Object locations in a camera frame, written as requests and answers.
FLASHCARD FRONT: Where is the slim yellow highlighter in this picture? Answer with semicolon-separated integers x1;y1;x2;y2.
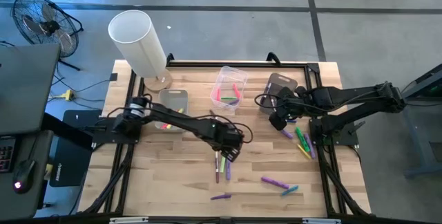
295;144;313;160

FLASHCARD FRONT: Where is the black floor cable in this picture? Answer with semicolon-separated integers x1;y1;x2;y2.
51;74;111;111

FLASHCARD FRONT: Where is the dark grey plastic bin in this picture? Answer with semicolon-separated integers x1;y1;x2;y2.
259;73;298;116

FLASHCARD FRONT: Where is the white shade table lamp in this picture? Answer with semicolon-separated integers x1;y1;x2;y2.
107;9;173;93

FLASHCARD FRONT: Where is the dark side desk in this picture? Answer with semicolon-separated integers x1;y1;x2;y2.
0;129;55;220

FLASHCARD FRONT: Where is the black computer box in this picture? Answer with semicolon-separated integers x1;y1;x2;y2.
49;109;104;188

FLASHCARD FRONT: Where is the blue highlighter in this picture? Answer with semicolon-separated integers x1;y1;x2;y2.
280;185;300;197

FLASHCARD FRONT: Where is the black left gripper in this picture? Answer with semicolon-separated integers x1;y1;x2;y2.
206;122;244;163

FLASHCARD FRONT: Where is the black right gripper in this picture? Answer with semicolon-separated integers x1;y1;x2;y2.
269;86;314;131

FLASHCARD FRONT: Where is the backlit black keyboard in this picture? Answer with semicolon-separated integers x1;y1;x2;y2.
0;137;17;174

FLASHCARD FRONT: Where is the light grey plastic bin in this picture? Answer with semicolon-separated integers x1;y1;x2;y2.
154;88;189;133

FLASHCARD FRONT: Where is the large yellow highlighter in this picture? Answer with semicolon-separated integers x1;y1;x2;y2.
166;108;185;130

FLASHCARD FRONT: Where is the white frame bracket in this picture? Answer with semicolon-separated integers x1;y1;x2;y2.
108;216;149;224
302;217;342;224

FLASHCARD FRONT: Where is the black floor fan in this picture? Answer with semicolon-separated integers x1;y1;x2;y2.
11;0;85;72

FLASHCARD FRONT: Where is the dark red thin marker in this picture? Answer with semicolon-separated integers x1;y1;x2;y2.
214;151;220;185

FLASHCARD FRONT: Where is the slim purple highlighter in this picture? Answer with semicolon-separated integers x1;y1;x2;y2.
304;131;317;160

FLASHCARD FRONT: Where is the blue-grey metal cart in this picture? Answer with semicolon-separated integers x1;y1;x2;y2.
389;63;442;179

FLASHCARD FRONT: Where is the black cap thin marker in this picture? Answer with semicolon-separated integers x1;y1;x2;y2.
265;82;277;113

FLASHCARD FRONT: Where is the grey computer monitor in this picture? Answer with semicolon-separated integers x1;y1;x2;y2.
0;43;62;136

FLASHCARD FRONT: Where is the dark green highlighter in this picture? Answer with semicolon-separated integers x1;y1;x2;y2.
295;127;311;153

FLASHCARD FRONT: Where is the black computer mouse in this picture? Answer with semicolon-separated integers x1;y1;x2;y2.
12;159;37;194

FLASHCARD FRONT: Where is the clear plastic bin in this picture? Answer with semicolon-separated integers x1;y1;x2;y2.
210;65;249;111

